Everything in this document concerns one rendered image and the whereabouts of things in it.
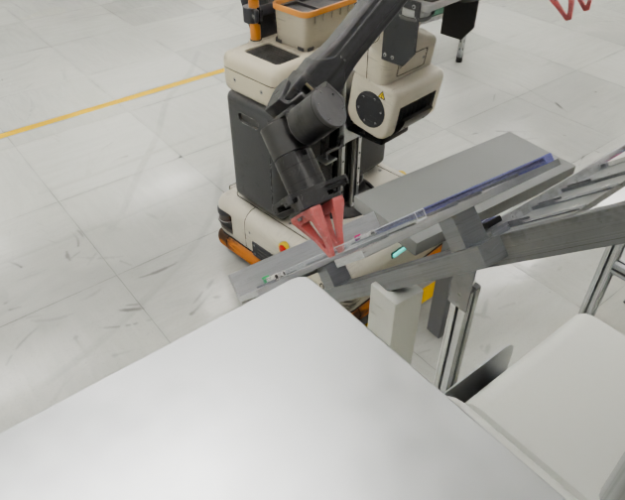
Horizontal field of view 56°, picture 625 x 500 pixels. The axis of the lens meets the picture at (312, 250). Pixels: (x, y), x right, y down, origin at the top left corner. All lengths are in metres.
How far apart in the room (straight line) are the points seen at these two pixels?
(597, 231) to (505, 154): 0.79
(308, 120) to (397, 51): 0.78
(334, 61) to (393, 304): 0.37
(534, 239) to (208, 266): 1.41
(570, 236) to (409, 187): 0.61
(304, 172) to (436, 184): 0.84
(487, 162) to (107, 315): 1.34
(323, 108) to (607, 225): 0.50
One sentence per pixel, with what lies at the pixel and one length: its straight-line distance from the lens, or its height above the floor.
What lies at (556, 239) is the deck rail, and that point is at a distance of 1.09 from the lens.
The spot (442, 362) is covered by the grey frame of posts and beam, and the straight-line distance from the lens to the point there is 1.41.
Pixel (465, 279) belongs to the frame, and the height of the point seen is 0.67.
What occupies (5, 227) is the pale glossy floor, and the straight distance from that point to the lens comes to 2.71.
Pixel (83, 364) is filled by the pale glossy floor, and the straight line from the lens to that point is 2.02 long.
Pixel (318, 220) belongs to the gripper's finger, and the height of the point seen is 0.99.
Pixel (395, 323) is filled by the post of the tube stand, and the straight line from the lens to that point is 0.94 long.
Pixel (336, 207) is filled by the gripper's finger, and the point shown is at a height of 1.00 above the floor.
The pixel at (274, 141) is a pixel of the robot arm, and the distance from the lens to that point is 0.82.
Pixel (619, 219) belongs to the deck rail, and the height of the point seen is 0.93.
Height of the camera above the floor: 1.47
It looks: 40 degrees down
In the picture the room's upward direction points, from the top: straight up
